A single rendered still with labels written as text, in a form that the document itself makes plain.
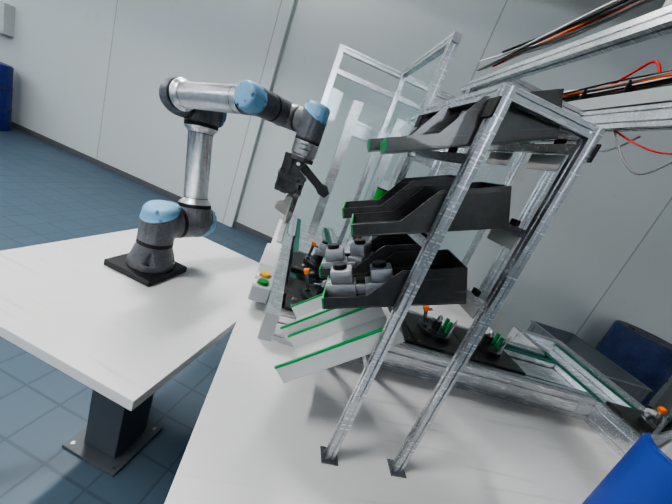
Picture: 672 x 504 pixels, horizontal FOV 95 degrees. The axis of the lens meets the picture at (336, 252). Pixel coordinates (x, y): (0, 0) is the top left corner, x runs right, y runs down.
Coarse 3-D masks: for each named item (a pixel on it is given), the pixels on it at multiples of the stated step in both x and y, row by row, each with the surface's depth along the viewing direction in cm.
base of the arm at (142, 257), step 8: (136, 240) 106; (136, 248) 105; (144, 248) 105; (152, 248) 105; (160, 248) 106; (168, 248) 109; (128, 256) 106; (136, 256) 105; (144, 256) 105; (152, 256) 106; (160, 256) 107; (168, 256) 110; (128, 264) 106; (136, 264) 105; (144, 264) 106; (152, 264) 107; (160, 264) 108; (168, 264) 110; (144, 272) 106; (152, 272) 107; (160, 272) 109
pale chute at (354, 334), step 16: (336, 320) 76; (352, 320) 76; (368, 320) 75; (384, 320) 73; (288, 336) 78; (304, 336) 78; (320, 336) 78; (336, 336) 76; (352, 336) 72; (368, 336) 62; (400, 336) 62; (304, 352) 75; (320, 352) 64; (336, 352) 64; (352, 352) 64; (368, 352) 64; (288, 368) 66; (304, 368) 66; (320, 368) 65
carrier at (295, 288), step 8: (288, 280) 121; (296, 280) 123; (288, 288) 114; (296, 288) 116; (304, 288) 114; (312, 288) 116; (320, 288) 112; (288, 296) 108; (296, 296) 110; (304, 296) 110; (312, 296) 110; (288, 304) 103
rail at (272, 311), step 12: (288, 240) 169; (288, 252) 151; (276, 264) 150; (276, 276) 122; (276, 288) 113; (276, 300) 106; (264, 312) 107; (276, 312) 98; (264, 324) 97; (276, 324) 98; (264, 336) 99
